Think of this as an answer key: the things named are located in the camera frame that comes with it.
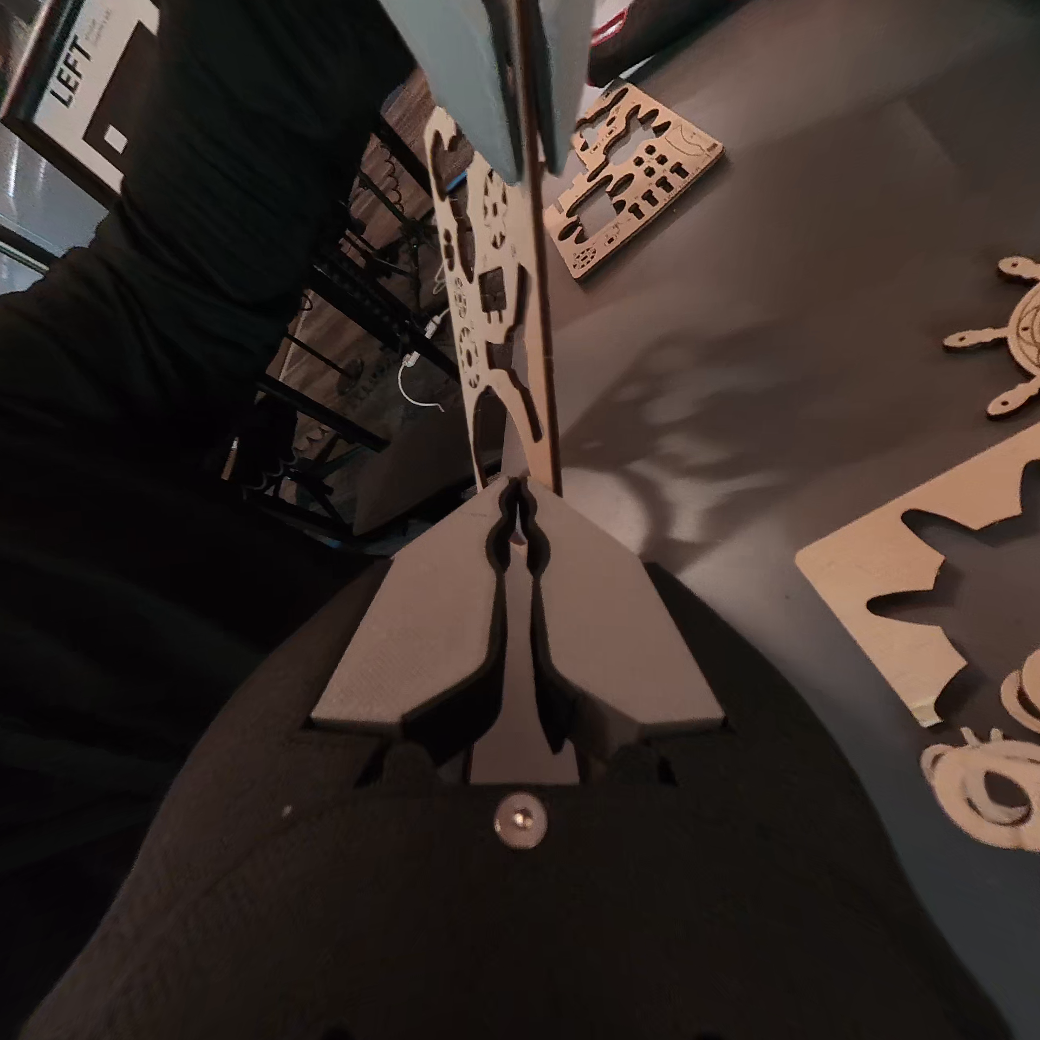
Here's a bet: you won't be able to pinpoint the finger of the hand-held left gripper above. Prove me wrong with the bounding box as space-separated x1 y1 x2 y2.
378 0 526 182
538 0 588 174

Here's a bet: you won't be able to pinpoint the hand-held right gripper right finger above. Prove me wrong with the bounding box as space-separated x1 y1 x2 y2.
520 478 726 757

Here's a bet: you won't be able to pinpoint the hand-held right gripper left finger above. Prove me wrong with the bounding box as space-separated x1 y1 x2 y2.
309 476 525 769

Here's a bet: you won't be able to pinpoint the thin wooden cutout sheet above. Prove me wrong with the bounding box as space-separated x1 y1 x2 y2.
424 104 563 498

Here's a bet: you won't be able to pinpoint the square wooden cutout sheet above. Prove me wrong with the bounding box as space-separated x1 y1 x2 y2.
543 81 726 283

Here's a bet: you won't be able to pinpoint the black metal rack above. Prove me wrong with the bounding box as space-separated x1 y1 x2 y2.
221 122 460 555

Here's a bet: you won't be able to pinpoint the wooden sheet with large cutout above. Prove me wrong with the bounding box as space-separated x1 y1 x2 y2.
795 422 1040 729

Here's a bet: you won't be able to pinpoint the person in black clothing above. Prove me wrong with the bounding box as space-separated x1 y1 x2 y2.
0 203 383 879

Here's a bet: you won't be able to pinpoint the wooden wheel-shaped part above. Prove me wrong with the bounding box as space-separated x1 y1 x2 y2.
942 255 1040 420

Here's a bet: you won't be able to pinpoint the white cable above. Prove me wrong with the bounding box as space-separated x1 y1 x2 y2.
396 307 450 415

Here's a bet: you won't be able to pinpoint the wooden ring parts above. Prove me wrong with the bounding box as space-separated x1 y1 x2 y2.
918 646 1040 854

